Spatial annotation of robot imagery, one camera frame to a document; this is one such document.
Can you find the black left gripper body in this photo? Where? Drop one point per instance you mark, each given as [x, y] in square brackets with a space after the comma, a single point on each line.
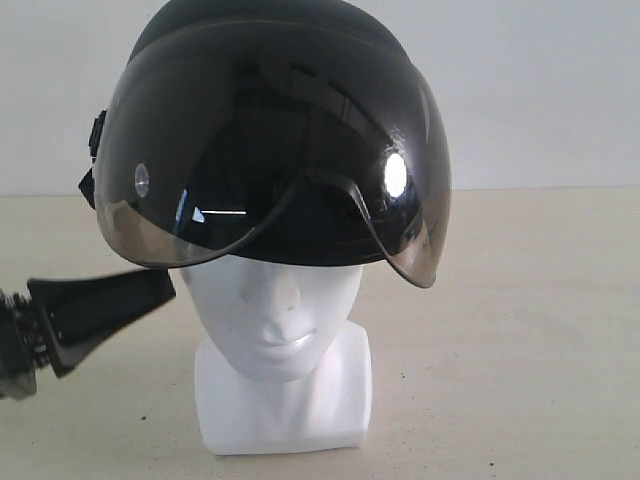
[26, 343]

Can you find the black helmet with dark visor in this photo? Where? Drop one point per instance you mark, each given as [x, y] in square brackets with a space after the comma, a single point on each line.
[291, 132]

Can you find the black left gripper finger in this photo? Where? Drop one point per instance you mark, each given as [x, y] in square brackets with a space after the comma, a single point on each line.
[76, 316]

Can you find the white mannequin head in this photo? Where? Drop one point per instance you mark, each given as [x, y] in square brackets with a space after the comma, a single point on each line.
[282, 368]

